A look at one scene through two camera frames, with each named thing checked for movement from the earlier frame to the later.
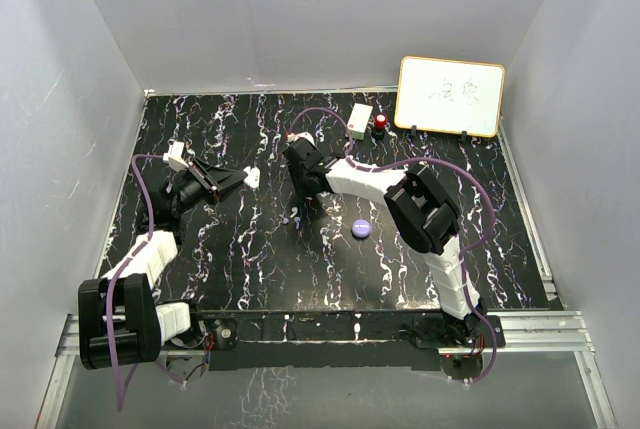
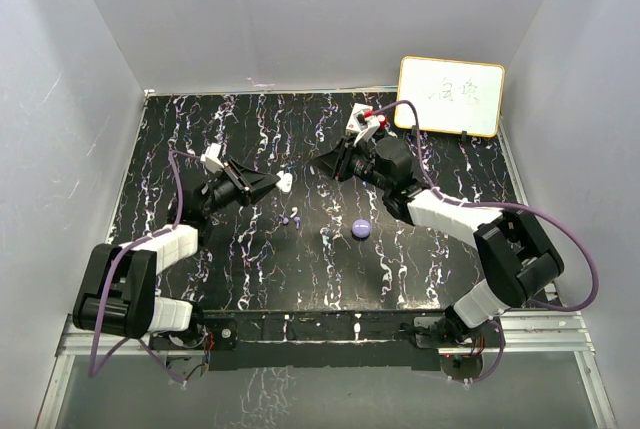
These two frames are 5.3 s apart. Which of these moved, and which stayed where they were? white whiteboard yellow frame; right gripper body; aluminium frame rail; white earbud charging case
Moved: white earbud charging case; right gripper body
Stayed: aluminium frame rail; white whiteboard yellow frame
